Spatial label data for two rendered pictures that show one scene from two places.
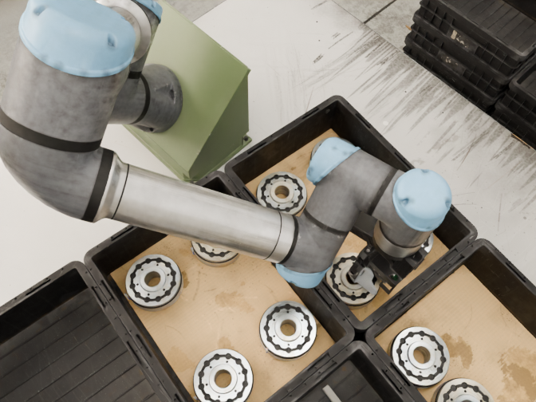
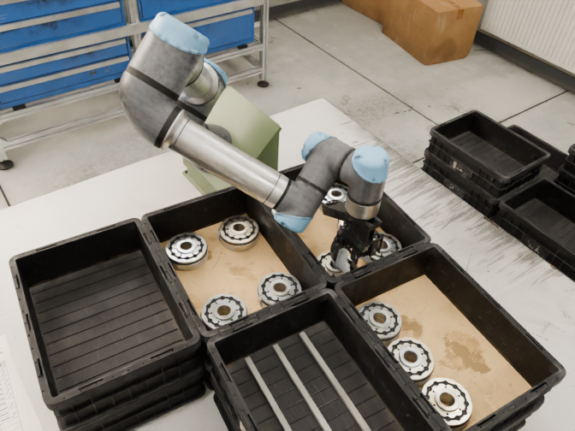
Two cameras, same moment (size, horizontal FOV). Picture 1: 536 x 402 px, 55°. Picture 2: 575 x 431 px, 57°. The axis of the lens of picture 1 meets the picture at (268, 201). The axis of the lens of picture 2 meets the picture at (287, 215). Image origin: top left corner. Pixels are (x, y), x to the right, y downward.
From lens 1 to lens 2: 58 cm
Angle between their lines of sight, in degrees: 21
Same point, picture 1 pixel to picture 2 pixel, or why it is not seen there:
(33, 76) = (151, 45)
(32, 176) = (135, 102)
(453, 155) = (435, 224)
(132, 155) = (186, 194)
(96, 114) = (179, 74)
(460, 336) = (415, 318)
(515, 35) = (506, 172)
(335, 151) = (320, 135)
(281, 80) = not seen: hidden behind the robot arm
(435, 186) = (379, 152)
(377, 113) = not seen: hidden behind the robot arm
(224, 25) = not seen: hidden behind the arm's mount
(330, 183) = (314, 154)
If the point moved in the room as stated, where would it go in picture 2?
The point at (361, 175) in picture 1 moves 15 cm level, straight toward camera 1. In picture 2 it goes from (334, 147) to (299, 186)
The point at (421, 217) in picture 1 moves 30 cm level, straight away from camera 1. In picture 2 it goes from (366, 166) to (450, 112)
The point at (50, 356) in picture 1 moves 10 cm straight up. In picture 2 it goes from (99, 287) to (91, 259)
